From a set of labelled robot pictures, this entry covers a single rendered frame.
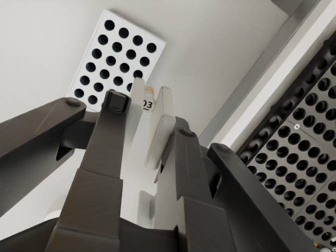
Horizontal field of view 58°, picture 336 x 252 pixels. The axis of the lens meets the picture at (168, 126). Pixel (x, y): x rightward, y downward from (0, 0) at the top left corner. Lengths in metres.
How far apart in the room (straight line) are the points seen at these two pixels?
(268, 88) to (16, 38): 0.33
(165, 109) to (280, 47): 0.20
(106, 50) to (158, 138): 0.26
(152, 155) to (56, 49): 0.31
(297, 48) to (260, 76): 0.04
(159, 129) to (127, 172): 0.34
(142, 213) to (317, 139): 0.22
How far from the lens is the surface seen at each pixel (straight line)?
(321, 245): 0.43
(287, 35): 0.35
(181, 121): 0.18
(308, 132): 0.34
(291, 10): 0.52
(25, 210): 0.56
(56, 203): 0.51
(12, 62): 0.47
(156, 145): 0.15
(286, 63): 0.32
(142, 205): 0.40
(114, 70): 0.40
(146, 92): 0.22
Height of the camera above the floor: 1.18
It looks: 70 degrees down
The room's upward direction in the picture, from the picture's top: 173 degrees clockwise
